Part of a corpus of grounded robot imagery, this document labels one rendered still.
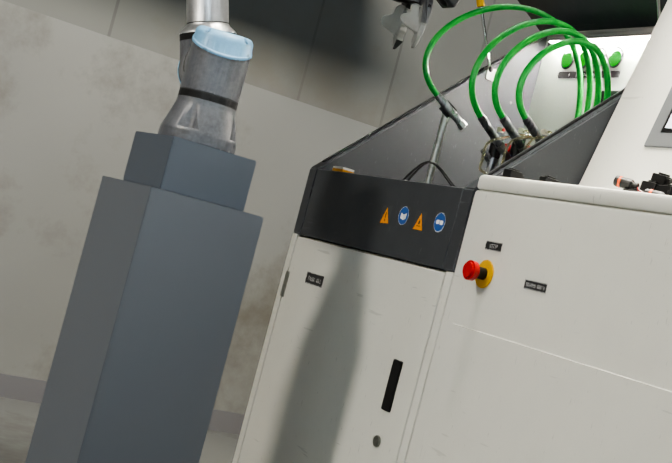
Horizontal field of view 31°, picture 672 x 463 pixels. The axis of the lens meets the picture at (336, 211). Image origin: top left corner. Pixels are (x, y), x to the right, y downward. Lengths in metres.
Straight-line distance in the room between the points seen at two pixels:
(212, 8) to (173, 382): 0.75
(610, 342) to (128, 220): 0.90
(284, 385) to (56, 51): 1.91
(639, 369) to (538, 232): 0.36
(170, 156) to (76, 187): 2.13
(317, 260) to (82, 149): 1.77
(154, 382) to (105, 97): 2.23
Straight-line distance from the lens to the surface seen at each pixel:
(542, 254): 2.09
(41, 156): 4.32
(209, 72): 2.33
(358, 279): 2.57
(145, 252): 2.22
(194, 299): 2.28
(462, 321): 2.23
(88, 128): 4.37
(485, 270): 2.19
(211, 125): 2.31
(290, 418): 2.72
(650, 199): 1.92
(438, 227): 2.36
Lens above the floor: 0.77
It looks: 2 degrees up
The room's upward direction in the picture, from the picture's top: 15 degrees clockwise
